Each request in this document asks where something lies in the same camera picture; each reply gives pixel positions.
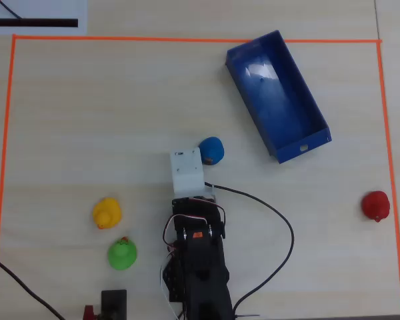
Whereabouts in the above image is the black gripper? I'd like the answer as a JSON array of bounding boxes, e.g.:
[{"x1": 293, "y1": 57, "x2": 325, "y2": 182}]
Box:
[{"x1": 171, "y1": 196, "x2": 227, "y2": 239}]

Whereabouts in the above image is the green rubber duck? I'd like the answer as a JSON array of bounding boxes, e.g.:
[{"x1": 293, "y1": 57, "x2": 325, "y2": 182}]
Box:
[{"x1": 107, "y1": 236, "x2": 138, "y2": 271}]

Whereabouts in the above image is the blue rubber duck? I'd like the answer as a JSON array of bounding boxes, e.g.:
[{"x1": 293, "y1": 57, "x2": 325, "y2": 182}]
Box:
[{"x1": 198, "y1": 136, "x2": 225, "y2": 167}]

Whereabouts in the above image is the yellow rubber duck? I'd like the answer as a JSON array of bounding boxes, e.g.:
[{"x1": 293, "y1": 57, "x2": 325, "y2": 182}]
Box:
[{"x1": 92, "y1": 197, "x2": 123, "y2": 231}]

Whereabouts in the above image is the blue plastic box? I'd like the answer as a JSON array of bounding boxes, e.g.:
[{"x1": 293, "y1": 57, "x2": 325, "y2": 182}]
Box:
[{"x1": 225, "y1": 29, "x2": 333, "y2": 165}]

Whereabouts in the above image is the red rubber duck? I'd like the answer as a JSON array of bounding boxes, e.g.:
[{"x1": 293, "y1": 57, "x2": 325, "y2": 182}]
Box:
[{"x1": 361, "y1": 190, "x2": 391, "y2": 223}]

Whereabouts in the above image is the small black red device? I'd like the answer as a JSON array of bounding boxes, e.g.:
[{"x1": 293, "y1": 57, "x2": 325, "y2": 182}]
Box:
[{"x1": 101, "y1": 289, "x2": 127, "y2": 320}]

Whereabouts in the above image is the orange tape strip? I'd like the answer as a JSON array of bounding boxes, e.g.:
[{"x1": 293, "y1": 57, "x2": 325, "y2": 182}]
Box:
[
  {"x1": 12, "y1": 34, "x2": 383, "y2": 45},
  {"x1": 0, "y1": 35, "x2": 18, "y2": 320},
  {"x1": 375, "y1": 39, "x2": 400, "y2": 316}
]

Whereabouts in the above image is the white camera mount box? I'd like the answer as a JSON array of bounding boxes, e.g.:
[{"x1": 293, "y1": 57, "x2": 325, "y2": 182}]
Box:
[{"x1": 169, "y1": 146, "x2": 206, "y2": 196}]

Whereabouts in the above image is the black camera cable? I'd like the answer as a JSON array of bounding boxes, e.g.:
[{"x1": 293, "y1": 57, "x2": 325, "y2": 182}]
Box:
[{"x1": 205, "y1": 181, "x2": 295, "y2": 320}]

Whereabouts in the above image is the black power cable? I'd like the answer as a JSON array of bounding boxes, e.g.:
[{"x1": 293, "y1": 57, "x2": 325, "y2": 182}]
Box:
[{"x1": 0, "y1": 251, "x2": 66, "y2": 320}]

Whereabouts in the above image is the thin black cable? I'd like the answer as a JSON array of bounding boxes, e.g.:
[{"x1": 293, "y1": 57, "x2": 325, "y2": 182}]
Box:
[{"x1": 0, "y1": 0, "x2": 25, "y2": 20}]

